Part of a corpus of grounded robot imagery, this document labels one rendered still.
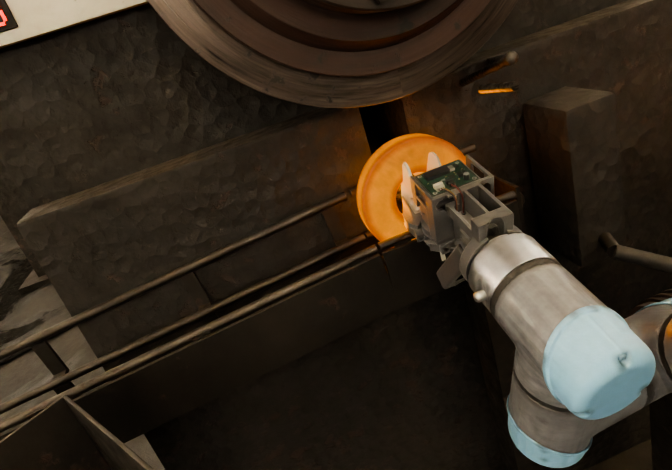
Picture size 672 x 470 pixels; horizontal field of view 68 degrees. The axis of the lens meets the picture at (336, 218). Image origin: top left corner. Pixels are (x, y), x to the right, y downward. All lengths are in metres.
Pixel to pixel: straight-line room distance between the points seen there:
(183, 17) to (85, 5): 0.17
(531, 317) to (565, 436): 0.12
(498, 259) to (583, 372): 0.12
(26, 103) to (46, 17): 0.11
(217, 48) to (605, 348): 0.43
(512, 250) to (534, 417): 0.14
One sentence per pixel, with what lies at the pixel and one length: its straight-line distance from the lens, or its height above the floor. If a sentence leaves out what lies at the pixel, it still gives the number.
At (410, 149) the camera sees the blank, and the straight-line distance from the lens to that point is 0.63.
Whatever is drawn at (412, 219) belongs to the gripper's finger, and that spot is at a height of 0.75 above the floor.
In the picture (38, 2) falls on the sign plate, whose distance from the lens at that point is 0.70.
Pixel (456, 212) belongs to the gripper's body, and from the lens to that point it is 0.51.
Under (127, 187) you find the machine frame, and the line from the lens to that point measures 0.67.
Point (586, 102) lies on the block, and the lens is 0.71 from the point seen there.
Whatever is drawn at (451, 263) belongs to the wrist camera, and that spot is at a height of 0.71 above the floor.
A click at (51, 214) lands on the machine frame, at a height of 0.87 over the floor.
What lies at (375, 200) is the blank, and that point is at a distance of 0.63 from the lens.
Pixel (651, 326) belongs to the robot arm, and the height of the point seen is 0.65.
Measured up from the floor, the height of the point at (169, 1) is 1.04.
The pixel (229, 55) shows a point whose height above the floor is 0.98.
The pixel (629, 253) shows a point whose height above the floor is 0.60.
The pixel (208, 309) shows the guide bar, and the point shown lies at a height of 0.69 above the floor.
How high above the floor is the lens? 1.00
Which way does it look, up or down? 23 degrees down
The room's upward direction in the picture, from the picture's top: 18 degrees counter-clockwise
